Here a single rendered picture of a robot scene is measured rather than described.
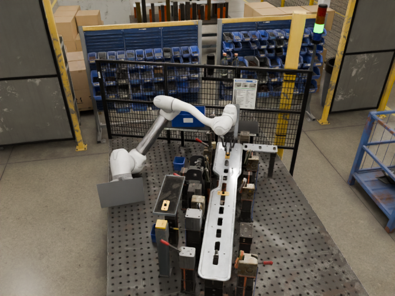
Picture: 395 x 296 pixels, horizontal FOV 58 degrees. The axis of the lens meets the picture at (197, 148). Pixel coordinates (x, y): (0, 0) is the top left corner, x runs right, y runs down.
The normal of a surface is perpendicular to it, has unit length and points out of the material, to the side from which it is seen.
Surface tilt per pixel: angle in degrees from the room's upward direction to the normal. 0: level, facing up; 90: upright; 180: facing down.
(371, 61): 94
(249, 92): 90
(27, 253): 0
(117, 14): 90
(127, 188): 90
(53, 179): 0
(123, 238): 0
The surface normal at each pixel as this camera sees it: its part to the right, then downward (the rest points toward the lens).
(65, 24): 0.11, 0.57
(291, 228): 0.00, -0.82
